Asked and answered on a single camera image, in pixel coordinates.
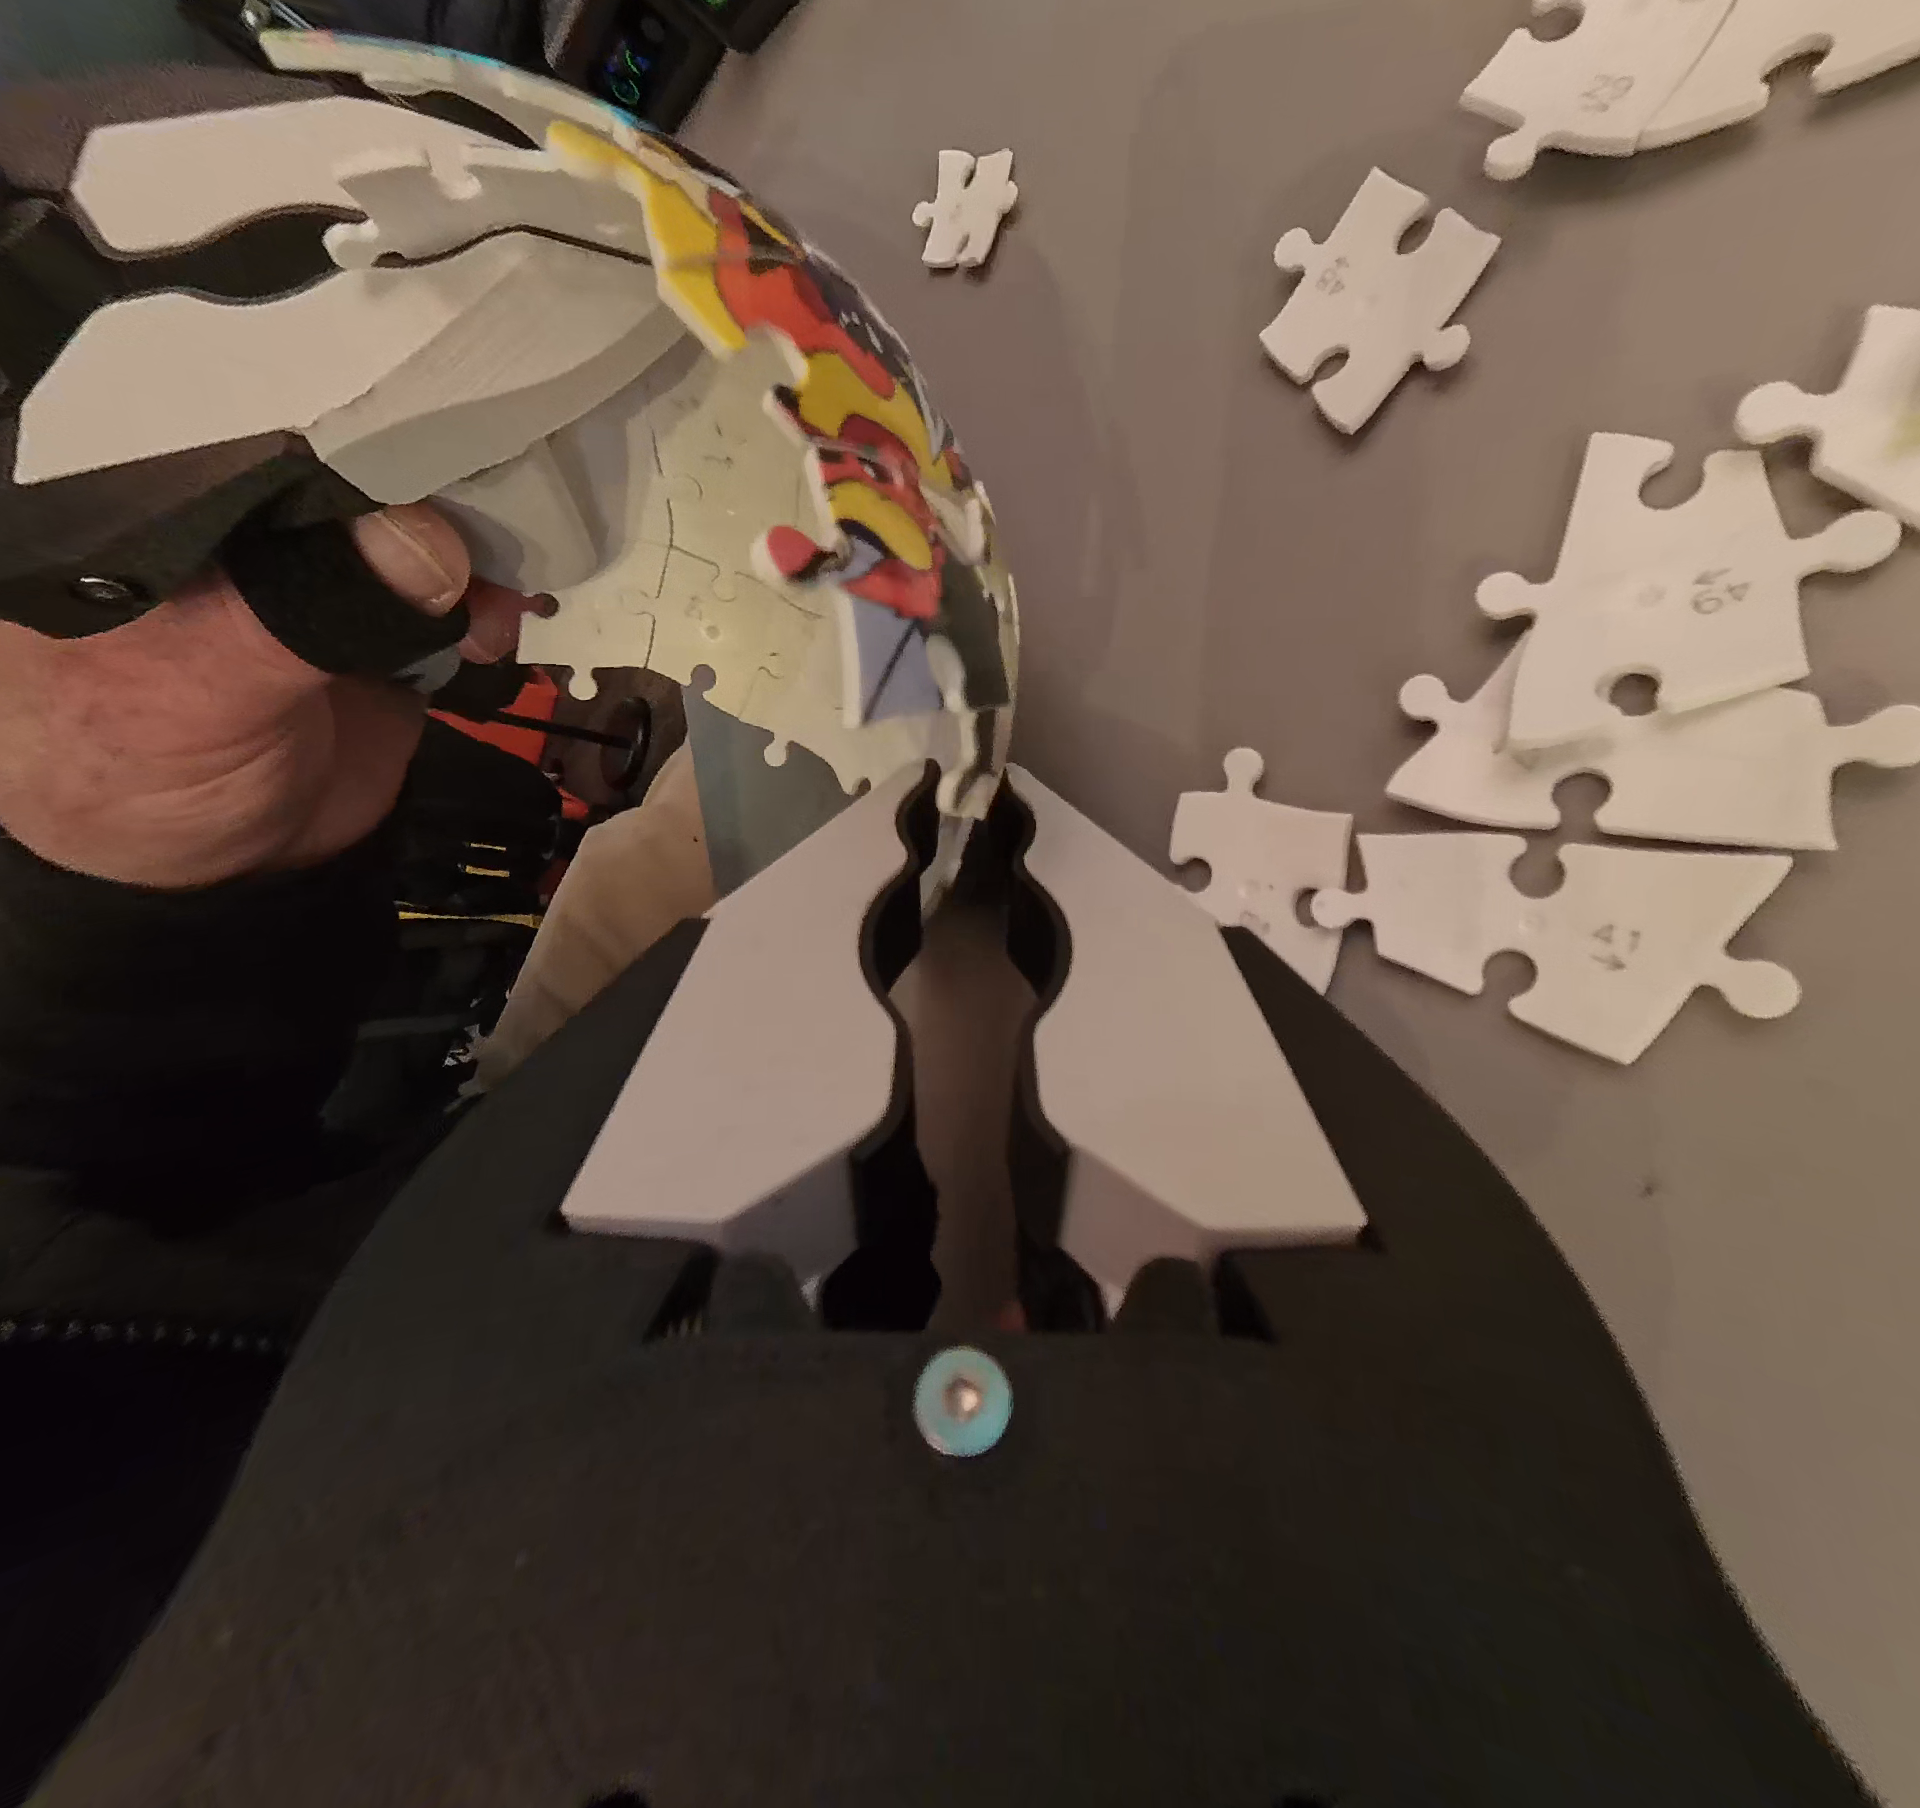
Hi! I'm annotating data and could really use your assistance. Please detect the person's left forearm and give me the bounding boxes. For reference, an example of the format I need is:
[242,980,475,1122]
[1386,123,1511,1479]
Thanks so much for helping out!
[0,825,413,1218]

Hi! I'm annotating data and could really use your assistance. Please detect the partly built puzzle ball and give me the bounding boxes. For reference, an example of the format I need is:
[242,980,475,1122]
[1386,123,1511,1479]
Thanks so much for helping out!
[261,31,1025,825]

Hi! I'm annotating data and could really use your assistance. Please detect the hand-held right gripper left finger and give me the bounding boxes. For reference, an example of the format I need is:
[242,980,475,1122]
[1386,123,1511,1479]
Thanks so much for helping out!
[561,773,950,1338]

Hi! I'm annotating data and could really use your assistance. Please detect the person's left hand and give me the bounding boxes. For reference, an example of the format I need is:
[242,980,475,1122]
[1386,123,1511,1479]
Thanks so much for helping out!
[0,504,526,891]

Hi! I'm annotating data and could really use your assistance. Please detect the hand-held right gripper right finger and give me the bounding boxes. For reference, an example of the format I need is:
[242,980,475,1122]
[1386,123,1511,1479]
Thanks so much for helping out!
[993,764,1369,1338]

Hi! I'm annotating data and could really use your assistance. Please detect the puzzle pieces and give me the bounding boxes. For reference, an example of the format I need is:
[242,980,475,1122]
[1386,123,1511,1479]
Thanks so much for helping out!
[852,0,1920,1078]

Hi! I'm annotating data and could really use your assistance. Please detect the black yellow bag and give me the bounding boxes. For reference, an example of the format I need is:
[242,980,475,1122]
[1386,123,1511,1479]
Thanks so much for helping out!
[382,789,561,1074]

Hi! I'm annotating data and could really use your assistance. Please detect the person's beige trousers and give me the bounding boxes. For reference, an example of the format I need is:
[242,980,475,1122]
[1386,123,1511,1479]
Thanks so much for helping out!
[480,741,727,1083]

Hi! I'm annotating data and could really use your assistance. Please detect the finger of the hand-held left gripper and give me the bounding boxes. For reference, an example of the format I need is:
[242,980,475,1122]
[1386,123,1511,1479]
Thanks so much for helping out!
[15,238,680,506]
[68,97,468,261]

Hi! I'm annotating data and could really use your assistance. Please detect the red plastic object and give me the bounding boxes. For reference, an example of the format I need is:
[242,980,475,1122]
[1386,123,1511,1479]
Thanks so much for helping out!
[431,695,594,828]

